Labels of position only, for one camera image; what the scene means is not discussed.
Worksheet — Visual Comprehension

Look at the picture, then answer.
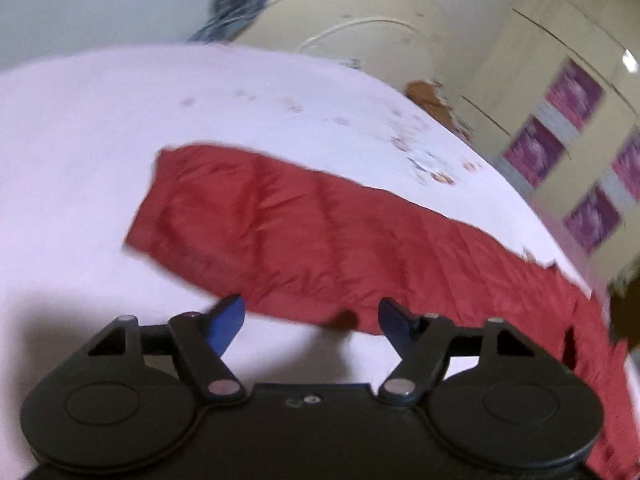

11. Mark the orange patterned cloth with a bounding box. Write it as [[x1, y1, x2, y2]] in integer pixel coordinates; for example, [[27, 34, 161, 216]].
[[405, 79, 472, 137]]

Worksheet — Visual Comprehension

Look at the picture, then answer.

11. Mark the purple wall poster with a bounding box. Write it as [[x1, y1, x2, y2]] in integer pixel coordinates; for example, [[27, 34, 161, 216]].
[[503, 116, 567, 187], [564, 186, 622, 252], [544, 59, 605, 132], [611, 129, 640, 202]]

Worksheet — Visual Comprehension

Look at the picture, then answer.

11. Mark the pink floral bed sheet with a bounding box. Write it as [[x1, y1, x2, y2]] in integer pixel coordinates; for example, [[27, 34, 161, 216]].
[[0, 42, 608, 480]]

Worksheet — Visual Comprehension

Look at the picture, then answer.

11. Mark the red quilted jacket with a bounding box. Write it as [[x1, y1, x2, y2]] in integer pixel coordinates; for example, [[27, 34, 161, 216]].
[[125, 144, 640, 480]]

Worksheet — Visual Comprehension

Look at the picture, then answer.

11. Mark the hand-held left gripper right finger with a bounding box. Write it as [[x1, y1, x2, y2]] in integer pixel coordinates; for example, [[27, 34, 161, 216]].
[[377, 297, 532, 407]]

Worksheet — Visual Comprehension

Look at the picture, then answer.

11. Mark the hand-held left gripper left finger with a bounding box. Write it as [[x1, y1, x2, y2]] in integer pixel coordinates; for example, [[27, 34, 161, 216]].
[[89, 294, 249, 407]]

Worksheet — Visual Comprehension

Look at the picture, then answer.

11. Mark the cream arched headboard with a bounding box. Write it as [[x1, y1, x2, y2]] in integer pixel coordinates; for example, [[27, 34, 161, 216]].
[[234, 0, 451, 92]]

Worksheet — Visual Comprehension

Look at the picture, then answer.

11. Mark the cream wardrobe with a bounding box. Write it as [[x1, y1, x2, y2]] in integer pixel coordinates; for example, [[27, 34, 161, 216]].
[[460, 0, 640, 283]]

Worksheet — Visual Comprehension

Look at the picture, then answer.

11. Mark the grey blue cloth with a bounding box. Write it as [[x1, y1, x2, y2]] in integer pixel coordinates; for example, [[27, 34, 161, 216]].
[[189, 0, 282, 44]]

